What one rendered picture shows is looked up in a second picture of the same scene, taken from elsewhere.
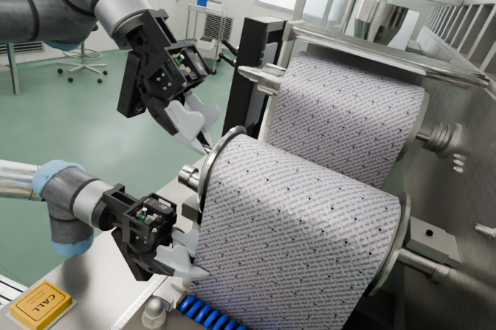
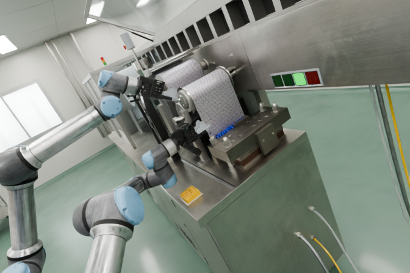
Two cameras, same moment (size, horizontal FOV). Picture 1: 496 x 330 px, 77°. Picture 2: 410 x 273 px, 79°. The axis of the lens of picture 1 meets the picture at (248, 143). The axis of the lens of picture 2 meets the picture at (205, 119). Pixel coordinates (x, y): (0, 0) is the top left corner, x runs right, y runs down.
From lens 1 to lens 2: 0.95 m
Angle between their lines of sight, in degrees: 40
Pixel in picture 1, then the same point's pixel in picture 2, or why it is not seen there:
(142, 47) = (144, 88)
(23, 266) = not seen: outside the picture
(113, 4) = (132, 80)
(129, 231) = (188, 132)
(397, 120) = (195, 66)
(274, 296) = (224, 109)
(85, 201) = (169, 144)
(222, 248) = (207, 112)
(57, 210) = (163, 161)
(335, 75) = (173, 69)
